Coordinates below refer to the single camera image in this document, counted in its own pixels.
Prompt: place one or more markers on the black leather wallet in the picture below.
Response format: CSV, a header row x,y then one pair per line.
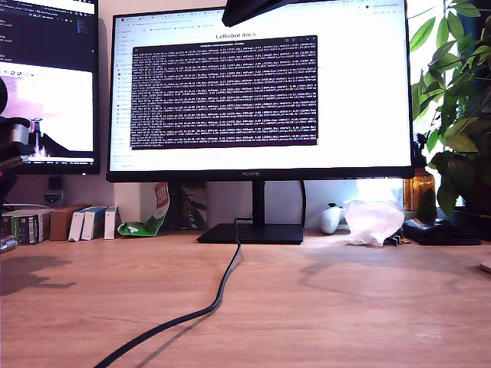
x,y
437,233

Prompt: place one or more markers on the green red snack bag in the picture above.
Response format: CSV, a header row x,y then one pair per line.
x,y
141,228

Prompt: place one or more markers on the black plant pot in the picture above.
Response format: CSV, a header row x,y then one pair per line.
x,y
475,224

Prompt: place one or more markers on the black monitor with dark screen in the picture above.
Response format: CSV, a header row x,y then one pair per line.
x,y
57,38

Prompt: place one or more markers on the metallic silver laser pointer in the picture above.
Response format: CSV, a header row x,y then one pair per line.
x,y
8,244

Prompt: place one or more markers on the green leafy houseplant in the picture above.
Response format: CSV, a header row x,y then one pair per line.
x,y
460,128

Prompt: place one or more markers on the round wooden coaster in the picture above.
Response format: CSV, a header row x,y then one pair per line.
x,y
486,267

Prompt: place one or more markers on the crumpled white plastic bag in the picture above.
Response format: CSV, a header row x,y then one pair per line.
x,y
372,222

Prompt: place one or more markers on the large black Huawei monitor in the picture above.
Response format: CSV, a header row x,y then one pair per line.
x,y
345,96

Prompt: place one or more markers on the amber glass bottle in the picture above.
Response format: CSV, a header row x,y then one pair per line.
x,y
412,189

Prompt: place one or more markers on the brown cardboard box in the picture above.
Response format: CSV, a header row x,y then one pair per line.
x,y
60,223

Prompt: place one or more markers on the blue white shield badge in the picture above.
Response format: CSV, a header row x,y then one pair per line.
x,y
53,199

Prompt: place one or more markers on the bright green printed box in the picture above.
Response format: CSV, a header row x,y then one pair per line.
x,y
25,229

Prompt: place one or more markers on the white game controller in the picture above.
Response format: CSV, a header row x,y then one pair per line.
x,y
330,221

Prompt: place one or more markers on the small black cube adapter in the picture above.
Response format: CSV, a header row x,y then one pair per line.
x,y
55,183

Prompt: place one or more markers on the dark green printed box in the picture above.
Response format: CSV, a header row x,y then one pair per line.
x,y
9,228

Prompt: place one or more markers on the small white blue box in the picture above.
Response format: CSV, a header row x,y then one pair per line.
x,y
89,225
109,223
75,227

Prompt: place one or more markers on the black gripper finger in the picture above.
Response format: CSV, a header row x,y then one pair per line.
x,y
5,188
245,9

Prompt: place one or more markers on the pale grey camera box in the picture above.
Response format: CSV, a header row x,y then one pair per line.
x,y
20,135

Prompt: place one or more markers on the dark patterned box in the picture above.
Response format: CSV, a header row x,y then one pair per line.
x,y
192,208

